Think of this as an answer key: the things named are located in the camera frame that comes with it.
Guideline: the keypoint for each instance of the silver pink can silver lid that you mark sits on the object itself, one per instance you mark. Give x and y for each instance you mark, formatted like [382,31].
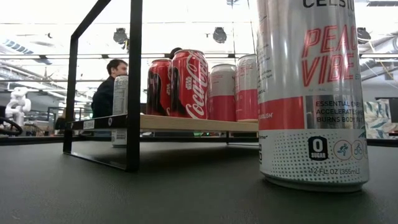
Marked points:
[247,93]
[222,99]

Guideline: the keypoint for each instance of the red Coca-Cola can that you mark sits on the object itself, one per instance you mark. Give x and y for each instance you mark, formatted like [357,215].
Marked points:
[189,87]

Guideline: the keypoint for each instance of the dark red black can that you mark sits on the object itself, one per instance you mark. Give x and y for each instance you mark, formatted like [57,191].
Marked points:
[158,90]

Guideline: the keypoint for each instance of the silver Celsius can black lid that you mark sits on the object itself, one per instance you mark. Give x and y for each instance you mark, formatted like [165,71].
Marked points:
[120,96]
[311,93]

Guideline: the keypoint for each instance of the person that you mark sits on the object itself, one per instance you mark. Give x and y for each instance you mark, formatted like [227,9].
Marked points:
[104,99]
[175,51]

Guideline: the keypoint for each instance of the round black ceiling lamp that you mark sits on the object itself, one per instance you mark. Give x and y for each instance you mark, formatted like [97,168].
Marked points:
[120,35]
[363,35]
[219,34]

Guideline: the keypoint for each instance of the leaf patterned cloth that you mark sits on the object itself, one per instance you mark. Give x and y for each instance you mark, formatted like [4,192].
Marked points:
[377,119]

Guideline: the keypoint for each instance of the white robot figure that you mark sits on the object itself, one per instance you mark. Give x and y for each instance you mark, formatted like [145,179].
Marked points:
[18,102]

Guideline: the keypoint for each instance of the black aluminium table frame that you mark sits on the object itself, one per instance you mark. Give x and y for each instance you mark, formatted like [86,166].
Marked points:
[37,140]

